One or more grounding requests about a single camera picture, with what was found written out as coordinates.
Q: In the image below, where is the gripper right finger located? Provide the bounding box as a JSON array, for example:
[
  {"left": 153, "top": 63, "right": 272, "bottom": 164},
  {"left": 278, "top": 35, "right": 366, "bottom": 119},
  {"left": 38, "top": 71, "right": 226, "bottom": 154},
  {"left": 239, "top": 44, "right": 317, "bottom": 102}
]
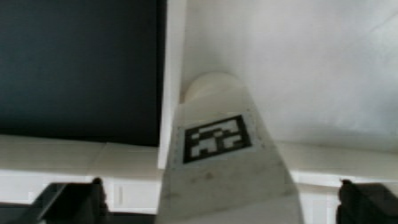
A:
[{"left": 336, "top": 179, "right": 398, "bottom": 224}]

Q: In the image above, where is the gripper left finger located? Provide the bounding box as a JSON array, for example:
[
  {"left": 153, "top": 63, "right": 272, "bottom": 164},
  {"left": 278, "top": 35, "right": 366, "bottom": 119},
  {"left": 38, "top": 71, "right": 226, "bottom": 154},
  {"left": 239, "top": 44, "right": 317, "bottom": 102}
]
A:
[{"left": 0, "top": 178, "right": 109, "bottom": 224}]

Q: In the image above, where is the white table leg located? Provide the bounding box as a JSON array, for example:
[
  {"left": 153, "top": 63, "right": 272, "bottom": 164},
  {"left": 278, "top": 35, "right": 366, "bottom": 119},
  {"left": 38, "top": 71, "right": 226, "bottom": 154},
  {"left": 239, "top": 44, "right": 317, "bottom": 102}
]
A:
[{"left": 155, "top": 72, "right": 304, "bottom": 224}]

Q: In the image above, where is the white square table top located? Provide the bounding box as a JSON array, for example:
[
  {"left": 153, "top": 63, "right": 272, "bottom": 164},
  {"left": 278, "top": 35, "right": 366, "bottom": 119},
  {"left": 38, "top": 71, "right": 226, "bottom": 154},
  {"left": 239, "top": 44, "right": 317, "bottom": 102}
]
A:
[{"left": 162, "top": 0, "right": 398, "bottom": 180}]

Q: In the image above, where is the white front barrier wall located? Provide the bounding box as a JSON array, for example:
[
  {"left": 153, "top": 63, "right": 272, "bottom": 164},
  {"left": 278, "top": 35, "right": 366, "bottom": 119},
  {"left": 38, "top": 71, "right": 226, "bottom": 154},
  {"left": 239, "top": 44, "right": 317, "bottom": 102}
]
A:
[{"left": 0, "top": 135, "right": 398, "bottom": 224}]

